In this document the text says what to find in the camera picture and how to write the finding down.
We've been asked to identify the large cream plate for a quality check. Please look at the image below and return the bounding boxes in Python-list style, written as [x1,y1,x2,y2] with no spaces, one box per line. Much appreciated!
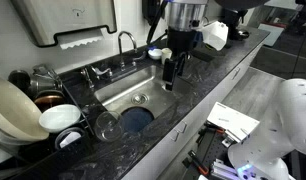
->
[0,73,50,143]

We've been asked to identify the shiny metal utensil holder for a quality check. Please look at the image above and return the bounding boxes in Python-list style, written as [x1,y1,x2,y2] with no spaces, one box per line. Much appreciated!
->
[28,64,63,98]

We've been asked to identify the white paper towel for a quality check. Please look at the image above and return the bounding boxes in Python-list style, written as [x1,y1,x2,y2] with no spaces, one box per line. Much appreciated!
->
[57,29,105,51]

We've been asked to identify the aluminium extrusion rail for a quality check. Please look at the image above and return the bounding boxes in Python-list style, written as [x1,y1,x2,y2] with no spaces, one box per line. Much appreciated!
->
[210,159,242,180]

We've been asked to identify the thin black cable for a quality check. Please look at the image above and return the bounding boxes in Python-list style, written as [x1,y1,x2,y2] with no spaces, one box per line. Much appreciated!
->
[145,0,170,46]

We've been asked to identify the single cabinet door handle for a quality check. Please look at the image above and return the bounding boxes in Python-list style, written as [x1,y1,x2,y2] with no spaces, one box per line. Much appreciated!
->
[230,67,242,81]

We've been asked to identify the small white bowl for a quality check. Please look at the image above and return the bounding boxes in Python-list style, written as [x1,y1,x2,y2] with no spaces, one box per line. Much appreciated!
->
[147,48,163,61]

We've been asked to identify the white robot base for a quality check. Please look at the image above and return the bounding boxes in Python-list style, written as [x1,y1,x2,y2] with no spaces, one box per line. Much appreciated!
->
[227,78,306,180]

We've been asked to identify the white ceramic bowl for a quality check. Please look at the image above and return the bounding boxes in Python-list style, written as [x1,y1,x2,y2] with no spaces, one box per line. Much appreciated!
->
[38,103,82,134]

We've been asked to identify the chrome side sprayer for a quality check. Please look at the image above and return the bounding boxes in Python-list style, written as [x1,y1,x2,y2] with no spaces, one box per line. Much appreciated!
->
[80,67,95,91]

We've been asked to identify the stainless steel sink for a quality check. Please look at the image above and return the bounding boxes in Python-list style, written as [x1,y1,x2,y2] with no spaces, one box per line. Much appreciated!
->
[93,64,194,135]

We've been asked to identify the black wall soap dispenser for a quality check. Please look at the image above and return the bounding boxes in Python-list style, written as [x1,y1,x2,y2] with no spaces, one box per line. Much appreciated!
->
[141,0,168,27]

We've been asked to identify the black orange clamp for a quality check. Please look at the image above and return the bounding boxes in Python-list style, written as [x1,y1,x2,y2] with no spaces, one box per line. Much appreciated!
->
[187,149,211,177]

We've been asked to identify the dark blue plate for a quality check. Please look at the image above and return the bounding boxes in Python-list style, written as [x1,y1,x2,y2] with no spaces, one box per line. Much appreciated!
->
[120,106,155,134]

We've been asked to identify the black coffee machine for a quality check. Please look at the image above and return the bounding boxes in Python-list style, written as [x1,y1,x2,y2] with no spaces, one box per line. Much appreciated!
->
[221,7,251,42]

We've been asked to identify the steel paper towel dispenser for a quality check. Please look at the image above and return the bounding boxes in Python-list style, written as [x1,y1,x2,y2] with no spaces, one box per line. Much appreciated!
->
[10,0,118,48]

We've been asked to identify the black dish rack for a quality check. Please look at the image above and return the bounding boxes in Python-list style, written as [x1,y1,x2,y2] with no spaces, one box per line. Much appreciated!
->
[6,79,98,180]

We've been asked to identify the round sink drain strainer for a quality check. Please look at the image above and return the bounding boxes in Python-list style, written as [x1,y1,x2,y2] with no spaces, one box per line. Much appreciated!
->
[131,93,149,105]

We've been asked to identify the steel pot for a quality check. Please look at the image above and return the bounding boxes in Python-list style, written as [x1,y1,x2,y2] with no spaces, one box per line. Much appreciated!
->
[7,69,33,98]

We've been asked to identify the white mug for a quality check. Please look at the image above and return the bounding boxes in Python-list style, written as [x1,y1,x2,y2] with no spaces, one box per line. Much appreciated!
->
[160,47,174,66]

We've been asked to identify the paired cabinet door handles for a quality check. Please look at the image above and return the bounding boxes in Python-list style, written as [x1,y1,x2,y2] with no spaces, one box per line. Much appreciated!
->
[169,120,188,143]

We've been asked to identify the clear glass cup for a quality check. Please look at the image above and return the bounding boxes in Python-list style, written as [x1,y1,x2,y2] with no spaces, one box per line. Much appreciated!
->
[94,110,125,143]

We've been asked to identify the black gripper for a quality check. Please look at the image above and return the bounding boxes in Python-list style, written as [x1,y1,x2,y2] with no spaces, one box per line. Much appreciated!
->
[161,27,199,92]

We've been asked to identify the white cardboard box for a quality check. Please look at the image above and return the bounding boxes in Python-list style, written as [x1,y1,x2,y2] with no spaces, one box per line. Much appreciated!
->
[206,101,261,144]

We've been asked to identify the chrome faucet lever handle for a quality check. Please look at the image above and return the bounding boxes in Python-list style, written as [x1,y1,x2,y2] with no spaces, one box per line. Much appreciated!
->
[132,50,148,63]
[90,65,113,78]

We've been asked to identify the black cup with white inside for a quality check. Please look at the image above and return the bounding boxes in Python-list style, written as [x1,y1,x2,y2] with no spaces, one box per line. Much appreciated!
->
[54,126,86,151]

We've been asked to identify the copper brown bowl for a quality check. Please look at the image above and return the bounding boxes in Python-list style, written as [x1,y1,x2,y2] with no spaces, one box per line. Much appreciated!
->
[33,93,66,113]

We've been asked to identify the chrome gooseneck faucet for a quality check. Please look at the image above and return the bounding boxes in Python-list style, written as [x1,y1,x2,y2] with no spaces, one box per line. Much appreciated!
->
[117,30,139,72]

